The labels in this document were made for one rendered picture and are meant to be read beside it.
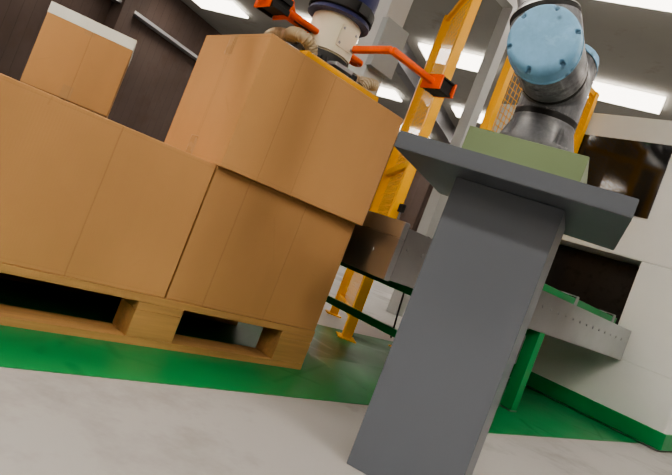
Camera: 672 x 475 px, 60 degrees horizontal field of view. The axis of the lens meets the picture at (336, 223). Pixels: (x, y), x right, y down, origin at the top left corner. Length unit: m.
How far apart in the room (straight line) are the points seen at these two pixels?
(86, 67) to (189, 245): 1.62
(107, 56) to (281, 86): 1.54
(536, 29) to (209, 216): 0.98
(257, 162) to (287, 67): 0.29
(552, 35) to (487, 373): 0.72
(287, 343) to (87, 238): 0.78
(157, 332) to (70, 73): 1.71
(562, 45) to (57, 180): 1.16
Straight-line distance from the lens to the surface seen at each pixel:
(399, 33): 3.65
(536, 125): 1.45
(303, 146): 1.81
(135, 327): 1.71
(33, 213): 1.53
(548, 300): 2.99
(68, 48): 3.15
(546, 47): 1.32
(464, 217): 1.37
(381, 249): 2.04
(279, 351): 2.01
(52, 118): 1.51
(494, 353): 1.34
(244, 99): 1.69
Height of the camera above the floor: 0.48
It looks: 1 degrees up
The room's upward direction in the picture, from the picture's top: 21 degrees clockwise
